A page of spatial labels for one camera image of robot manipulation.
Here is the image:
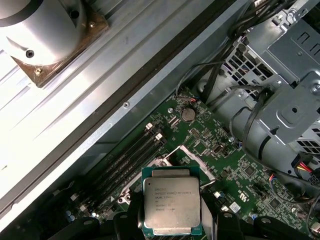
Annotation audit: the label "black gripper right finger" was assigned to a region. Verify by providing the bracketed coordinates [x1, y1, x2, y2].
[200, 191, 317, 240]

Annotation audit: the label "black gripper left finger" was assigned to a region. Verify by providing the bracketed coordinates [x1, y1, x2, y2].
[46, 189, 145, 240]

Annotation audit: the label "silver green CPU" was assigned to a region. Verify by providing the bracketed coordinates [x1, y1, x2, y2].
[141, 164, 202, 237]

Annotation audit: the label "RAM slot black clips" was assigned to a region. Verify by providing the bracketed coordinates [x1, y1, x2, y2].
[86, 138, 169, 217]
[76, 127, 158, 207]

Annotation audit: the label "RAM slot white clips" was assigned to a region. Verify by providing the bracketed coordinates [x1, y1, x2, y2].
[80, 132, 164, 212]
[71, 122, 154, 202]

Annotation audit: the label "CPU socket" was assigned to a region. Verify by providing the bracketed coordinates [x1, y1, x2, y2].
[117, 153, 218, 208]

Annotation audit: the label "green motherboard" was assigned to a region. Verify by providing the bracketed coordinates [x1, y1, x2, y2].
[49, 91, 320, 240]

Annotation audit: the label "round coin cell battery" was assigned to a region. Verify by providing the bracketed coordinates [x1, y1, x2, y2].
[180, 107, 196, 123]

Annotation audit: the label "black PC case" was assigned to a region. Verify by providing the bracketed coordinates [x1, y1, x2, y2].
[0, 0, 320, 240]

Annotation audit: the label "grey metal drive cage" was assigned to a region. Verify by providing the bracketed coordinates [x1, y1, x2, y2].
[194, 0, 320, 181]

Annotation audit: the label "thick black cable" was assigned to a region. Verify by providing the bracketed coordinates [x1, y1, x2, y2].
[229, 86, 303, 182]

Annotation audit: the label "red yellow power wires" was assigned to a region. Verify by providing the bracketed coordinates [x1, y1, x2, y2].
[291, 159, 316, 176]

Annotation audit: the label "thin black wire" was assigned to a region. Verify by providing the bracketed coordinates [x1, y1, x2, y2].
[174, 61, 226, 98]

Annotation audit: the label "square brown base plate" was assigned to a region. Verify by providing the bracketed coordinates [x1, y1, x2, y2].
[9, 0, 110, 88]

